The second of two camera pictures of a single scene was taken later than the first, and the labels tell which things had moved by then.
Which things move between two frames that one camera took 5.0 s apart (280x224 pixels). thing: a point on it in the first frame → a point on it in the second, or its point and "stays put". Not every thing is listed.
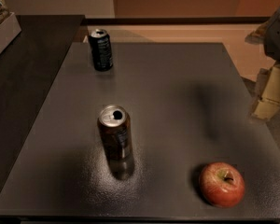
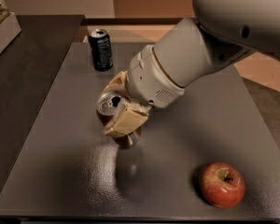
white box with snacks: x=5 y=26 stays put
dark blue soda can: x=101 y=48 stays put
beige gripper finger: x=273 y=91 → x=129 y=120
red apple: x=221 y=185 stays put
